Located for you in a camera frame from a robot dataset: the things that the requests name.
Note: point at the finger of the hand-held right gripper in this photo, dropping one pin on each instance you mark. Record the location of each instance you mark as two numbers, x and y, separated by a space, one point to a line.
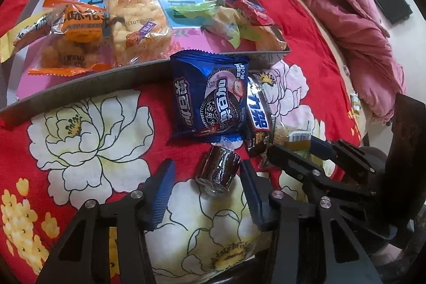
299 171
321 146

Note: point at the clear golden snack packet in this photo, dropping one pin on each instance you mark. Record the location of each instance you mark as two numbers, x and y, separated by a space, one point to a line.
289 132

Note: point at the clear rice cracker packet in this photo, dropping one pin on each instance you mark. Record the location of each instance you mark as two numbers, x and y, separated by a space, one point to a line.
136 24

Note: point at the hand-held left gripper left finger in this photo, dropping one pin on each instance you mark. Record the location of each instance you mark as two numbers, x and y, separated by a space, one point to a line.
163 191

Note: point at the grey cardboard box pink bottom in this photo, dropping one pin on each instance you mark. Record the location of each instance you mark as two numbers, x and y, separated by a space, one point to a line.
83 84

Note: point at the blue cookie packet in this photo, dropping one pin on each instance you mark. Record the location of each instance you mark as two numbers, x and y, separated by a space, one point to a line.
203 94

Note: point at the red floral blanket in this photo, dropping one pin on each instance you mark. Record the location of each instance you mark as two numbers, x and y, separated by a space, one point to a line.
133 137

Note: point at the brown chocolate bar packet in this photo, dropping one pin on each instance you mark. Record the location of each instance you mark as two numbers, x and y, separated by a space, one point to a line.
259 104

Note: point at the red snack packet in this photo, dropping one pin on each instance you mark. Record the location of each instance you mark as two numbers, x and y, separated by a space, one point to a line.
246 6

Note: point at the green pastry packet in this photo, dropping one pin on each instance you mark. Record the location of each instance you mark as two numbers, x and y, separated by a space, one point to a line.
223 24

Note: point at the yellow snack packet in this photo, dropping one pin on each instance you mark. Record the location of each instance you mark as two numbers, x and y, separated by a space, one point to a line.
23 34

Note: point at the beige cat print snack packet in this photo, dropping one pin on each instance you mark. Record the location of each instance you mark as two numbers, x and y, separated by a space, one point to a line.
271 39

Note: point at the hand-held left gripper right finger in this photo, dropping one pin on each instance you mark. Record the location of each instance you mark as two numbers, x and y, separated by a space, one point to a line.
253 191

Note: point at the orange snack packet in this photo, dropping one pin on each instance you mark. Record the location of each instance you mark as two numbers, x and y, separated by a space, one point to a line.
80 24

